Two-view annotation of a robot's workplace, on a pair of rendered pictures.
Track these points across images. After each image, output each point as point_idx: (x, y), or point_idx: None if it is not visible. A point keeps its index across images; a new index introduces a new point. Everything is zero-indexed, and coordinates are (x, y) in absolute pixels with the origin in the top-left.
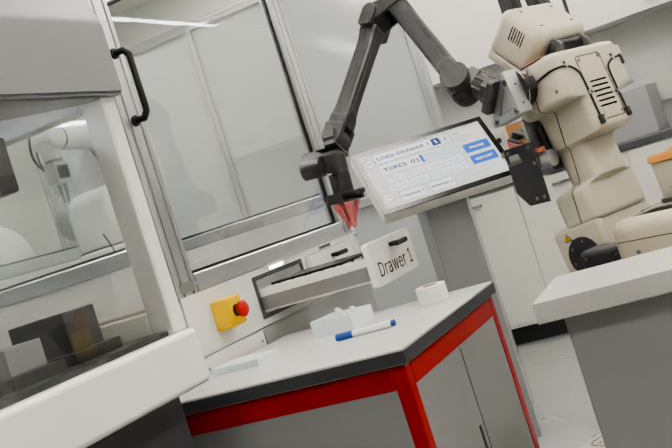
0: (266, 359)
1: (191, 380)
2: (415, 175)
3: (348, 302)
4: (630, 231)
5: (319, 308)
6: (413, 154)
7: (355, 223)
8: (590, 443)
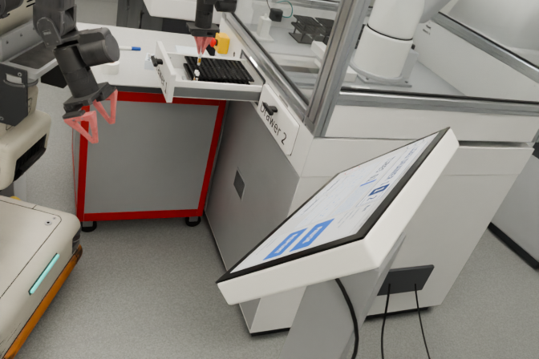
0: (176, 50)
1: (147, 8)
2: (350, 183)
3: (273, 155)
4: None
5: (257, 120)
6: (384, 174)
7: (197, 50)
8: (62, 219)
